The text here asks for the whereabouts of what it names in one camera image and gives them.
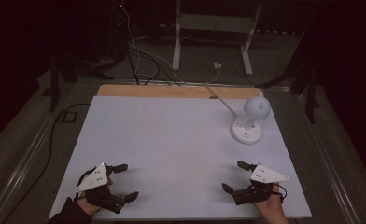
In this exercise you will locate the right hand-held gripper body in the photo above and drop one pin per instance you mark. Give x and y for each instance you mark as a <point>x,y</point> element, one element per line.
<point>266,175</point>

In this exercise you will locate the person's right hand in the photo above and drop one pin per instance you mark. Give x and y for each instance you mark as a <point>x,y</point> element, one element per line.
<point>273,208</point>

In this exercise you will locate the white desk lamp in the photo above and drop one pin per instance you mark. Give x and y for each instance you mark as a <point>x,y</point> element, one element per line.
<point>256,107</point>

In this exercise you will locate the wooden table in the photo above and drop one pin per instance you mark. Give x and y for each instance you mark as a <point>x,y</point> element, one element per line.
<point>171,91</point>

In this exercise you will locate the metal floor rail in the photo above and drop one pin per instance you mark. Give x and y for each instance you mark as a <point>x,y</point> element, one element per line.
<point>28,155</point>
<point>324,155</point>

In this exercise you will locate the white metal stand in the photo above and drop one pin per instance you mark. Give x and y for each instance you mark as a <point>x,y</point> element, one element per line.
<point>213,22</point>

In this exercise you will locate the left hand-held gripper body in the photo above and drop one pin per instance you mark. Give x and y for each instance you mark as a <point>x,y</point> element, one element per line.
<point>92,180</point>

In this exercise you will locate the white table mat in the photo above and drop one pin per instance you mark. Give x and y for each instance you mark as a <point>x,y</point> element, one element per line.
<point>171,149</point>

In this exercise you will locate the white plug adapter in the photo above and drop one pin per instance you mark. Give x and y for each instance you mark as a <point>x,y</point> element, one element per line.
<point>217,65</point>

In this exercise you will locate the person's left hand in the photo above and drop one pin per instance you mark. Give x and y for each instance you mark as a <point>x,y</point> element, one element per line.
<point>89,207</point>

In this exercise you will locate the black stand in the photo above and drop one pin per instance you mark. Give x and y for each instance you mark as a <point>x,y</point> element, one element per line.
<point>55,84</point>
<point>310,93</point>

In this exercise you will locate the black square floor plate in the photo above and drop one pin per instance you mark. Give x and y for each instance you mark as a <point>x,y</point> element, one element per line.
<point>69,117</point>

